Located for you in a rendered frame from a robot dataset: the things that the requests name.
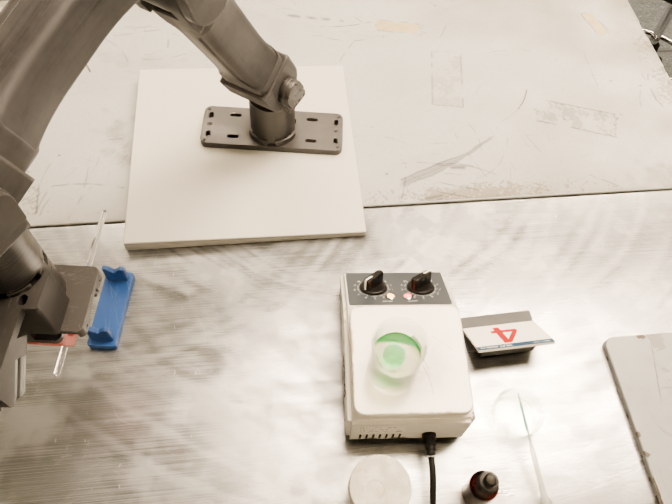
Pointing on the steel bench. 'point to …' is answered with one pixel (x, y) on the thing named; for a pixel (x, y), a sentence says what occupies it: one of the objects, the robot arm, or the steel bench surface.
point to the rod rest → (111, 308)
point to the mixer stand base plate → (647, 400)
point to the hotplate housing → (447, 426)
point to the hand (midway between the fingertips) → (67, 336)
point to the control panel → (397, 285)
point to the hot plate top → (454, 393)
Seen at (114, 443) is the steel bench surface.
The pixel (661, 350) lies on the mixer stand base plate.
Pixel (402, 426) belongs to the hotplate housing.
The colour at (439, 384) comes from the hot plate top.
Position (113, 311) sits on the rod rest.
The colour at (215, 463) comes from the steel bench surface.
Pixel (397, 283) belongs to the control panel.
